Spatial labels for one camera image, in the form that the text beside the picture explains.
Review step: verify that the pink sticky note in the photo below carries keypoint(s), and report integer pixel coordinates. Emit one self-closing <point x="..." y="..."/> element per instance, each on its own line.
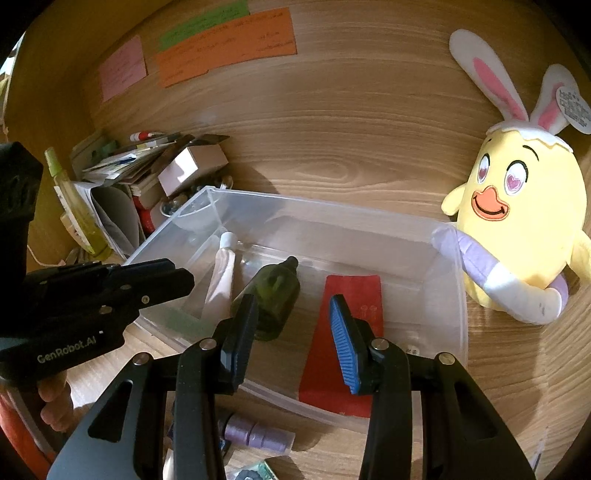
<point x="122" y="69"/>

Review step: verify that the red box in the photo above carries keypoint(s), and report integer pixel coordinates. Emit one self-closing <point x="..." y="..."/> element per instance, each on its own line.
<point x="145" y="217"/>

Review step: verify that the small pink white box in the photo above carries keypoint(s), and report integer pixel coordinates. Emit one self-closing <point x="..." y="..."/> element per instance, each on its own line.
<point x="184" y="170"/>

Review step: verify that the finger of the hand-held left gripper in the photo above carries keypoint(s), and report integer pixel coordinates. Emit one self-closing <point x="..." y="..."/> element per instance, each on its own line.
<point x="101" y="272"/>
<point x="157" y="288"/>

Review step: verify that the red white marker pen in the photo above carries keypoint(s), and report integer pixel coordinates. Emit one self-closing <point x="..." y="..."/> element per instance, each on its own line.
<point x="145" y="135"/>

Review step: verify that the orange cloth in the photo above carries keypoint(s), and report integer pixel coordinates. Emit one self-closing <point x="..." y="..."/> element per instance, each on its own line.
<point x="18" y="438"/>

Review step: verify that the pink tube with white cap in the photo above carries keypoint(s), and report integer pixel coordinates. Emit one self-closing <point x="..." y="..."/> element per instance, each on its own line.
<point x="221" y="277"/>

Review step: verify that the red foil packet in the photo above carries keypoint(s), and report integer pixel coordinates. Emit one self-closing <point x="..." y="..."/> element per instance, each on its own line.
<point x="318" y="369"/>

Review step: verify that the green sticky note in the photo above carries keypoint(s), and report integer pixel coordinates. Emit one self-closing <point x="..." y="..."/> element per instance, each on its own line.
<point x="203" y="23"/>

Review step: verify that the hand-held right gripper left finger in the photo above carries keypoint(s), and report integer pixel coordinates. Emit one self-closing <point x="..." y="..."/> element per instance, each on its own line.
<point x="242" y="341"/>

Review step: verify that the orange sticky note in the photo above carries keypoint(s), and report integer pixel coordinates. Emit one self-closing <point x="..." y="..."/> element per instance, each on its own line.
<point x="221" y="46"/>

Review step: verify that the purple bottle with dark cap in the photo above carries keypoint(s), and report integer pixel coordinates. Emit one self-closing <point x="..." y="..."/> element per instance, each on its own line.
<point x="258" y="434"/>

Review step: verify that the dark green glass bottle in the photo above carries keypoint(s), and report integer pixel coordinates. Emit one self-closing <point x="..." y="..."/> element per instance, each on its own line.
<point x="277" y="295"/>

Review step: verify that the clear plastic bowl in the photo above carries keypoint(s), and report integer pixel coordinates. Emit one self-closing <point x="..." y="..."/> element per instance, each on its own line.
<point x="198" y="217"/>

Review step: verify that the yellow chick plush toy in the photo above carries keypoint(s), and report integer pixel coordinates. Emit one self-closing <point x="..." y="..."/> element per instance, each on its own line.
<point x="521" y="230"/>

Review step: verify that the clear plastic storage bin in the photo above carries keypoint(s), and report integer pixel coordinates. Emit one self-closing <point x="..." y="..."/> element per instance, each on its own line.
<point x="406" y="277"/>

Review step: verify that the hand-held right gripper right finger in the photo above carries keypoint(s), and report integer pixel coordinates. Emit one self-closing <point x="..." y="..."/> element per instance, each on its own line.
<point x="344" y="346"/>

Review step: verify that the yellow-green spray bottle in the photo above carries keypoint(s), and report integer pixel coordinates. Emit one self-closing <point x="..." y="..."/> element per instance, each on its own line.
<point x="83" y="217"/>

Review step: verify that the person's left hand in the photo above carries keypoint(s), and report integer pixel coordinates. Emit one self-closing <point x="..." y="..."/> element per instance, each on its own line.
<point x="53" y="399"/>

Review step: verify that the white folded paper envelopes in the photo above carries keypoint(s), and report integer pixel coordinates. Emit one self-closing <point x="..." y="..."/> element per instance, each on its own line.
<point x="115" y="217"/>

